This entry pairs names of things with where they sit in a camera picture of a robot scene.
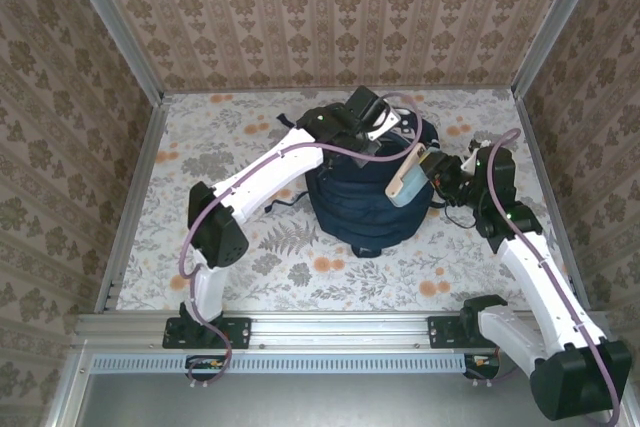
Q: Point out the sheet metal panel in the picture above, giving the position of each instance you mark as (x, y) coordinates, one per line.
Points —
(325, 402)

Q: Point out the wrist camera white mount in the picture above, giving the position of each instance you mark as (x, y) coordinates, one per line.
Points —
(471, 163)
(387, 123)

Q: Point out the navy blue backpack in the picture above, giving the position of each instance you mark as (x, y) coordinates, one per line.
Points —
(365, 212)

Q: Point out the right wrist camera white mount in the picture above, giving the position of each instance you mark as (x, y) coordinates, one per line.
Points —
(471, 163)

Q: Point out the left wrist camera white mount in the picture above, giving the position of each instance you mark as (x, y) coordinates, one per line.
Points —
(387, 123)

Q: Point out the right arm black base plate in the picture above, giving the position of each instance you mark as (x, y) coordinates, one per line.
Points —
(440, 332)

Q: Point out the aluminium frame rail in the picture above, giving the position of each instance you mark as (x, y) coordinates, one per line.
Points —
(340, 332)

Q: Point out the light blue pencil case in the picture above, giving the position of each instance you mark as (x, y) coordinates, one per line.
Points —
(410, 187)

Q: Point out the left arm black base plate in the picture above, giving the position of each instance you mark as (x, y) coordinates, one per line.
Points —
(240, 332)

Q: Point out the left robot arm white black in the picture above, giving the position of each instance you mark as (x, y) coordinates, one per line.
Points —
(270, 172)

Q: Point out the aluminium side rail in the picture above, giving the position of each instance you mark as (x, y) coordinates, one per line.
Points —
(542, 172)
(136, 197)

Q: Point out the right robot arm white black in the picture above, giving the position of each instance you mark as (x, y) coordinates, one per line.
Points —
(540, 272)

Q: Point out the floral tablecloth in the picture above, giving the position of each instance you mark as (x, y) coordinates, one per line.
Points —
(350, 292)

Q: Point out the aluminium corner post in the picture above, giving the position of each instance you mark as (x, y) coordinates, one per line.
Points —
(117, 22)
(556, 22)

